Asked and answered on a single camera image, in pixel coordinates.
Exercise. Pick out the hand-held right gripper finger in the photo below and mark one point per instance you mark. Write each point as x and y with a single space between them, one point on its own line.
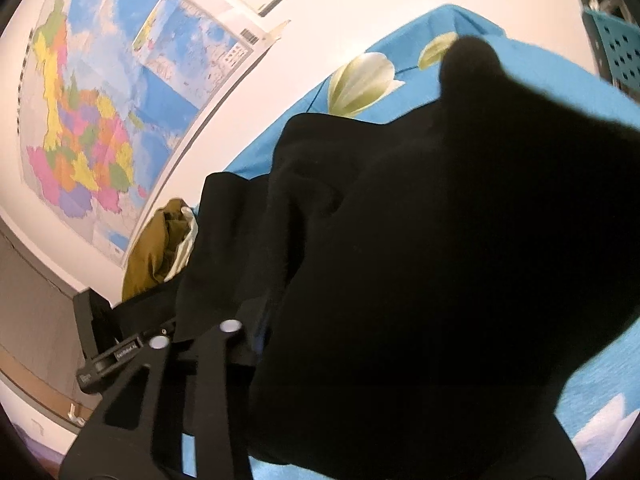
220 360

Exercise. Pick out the black collared coat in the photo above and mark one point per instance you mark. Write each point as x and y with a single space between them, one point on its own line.
450 260

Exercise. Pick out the olive brown garment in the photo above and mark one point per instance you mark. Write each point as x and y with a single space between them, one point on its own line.
150 250

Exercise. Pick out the cream cloth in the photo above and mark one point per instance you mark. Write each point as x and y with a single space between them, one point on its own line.
184 250

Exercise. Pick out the blue floral bedsheet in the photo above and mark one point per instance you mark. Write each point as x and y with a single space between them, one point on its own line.
550 60

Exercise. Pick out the blue perforated basket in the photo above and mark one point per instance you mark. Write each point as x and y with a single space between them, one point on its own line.
617 45

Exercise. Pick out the wooden bed rail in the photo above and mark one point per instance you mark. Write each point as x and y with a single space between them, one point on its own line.
45 390

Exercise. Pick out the colourful wall map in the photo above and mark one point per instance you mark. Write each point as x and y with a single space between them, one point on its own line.
125 110

